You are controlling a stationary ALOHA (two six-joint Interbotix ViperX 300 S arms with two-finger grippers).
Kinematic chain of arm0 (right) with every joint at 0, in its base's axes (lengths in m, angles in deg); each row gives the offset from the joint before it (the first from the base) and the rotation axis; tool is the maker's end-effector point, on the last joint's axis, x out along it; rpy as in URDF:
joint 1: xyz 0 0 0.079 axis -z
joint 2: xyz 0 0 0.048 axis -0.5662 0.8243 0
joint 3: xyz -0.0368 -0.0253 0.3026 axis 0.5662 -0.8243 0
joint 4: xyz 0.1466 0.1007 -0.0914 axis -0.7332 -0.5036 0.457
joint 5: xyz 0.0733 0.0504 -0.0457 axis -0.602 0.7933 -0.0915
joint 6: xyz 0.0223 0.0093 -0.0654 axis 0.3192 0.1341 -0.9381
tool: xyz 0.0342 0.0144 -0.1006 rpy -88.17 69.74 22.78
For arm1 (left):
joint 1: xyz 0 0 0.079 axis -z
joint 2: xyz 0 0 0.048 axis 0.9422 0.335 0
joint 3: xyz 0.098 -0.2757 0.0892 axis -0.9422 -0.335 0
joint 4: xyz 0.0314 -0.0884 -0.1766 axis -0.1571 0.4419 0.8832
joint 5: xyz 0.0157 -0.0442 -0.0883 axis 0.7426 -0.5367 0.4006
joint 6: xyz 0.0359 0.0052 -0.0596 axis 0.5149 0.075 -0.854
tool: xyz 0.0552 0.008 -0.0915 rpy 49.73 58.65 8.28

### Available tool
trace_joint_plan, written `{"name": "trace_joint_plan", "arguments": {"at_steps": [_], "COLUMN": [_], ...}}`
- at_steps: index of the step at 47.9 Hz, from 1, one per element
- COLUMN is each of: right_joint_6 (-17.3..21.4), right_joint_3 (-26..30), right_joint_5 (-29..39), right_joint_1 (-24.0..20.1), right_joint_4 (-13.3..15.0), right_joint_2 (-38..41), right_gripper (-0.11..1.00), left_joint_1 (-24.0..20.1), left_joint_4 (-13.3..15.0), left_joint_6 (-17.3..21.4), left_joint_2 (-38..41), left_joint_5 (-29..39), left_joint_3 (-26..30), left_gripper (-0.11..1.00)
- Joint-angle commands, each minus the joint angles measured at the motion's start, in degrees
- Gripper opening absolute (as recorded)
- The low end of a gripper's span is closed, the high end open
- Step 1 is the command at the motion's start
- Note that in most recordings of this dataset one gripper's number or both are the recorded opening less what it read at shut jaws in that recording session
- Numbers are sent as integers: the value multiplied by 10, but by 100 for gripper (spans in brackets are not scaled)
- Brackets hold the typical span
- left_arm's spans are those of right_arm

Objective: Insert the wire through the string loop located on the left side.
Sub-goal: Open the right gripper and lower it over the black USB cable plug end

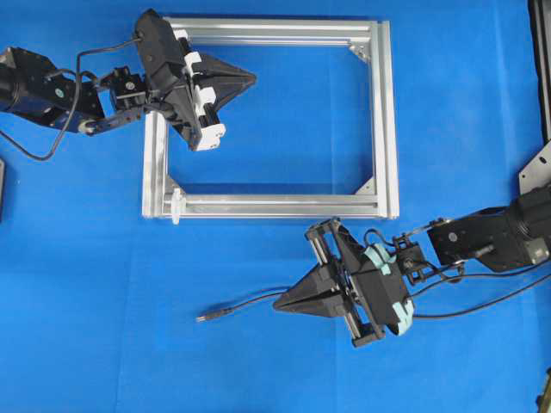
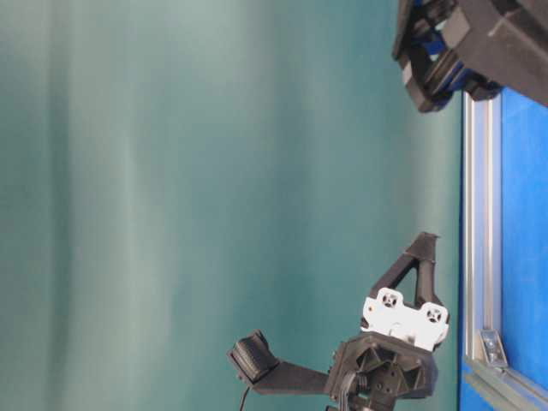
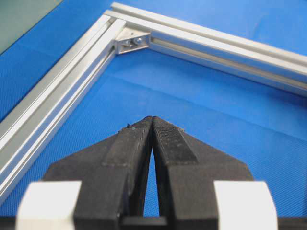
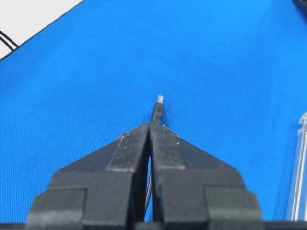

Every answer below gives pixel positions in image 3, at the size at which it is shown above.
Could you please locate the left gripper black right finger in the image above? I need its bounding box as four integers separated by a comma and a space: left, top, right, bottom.
152, 115, 278, 230

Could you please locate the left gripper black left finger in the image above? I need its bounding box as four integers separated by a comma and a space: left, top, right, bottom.
16, 115, 153, 230

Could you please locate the green backdrop sheet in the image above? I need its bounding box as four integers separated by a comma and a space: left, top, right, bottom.
0, 0, 61, 53

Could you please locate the aluminium frame rail, left side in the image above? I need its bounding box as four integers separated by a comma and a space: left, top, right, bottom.
0, 15, 126, 201

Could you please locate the aluminium frame rail, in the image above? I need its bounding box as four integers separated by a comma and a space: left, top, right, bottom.
104, 2, 307, 96
0, 15, 126, 201

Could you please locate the silver corner bracket, left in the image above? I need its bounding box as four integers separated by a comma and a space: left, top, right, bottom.
115, 27, 150, 55

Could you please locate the aluminium frame rail, far side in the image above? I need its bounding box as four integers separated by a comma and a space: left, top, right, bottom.
104, 2, 307, 96

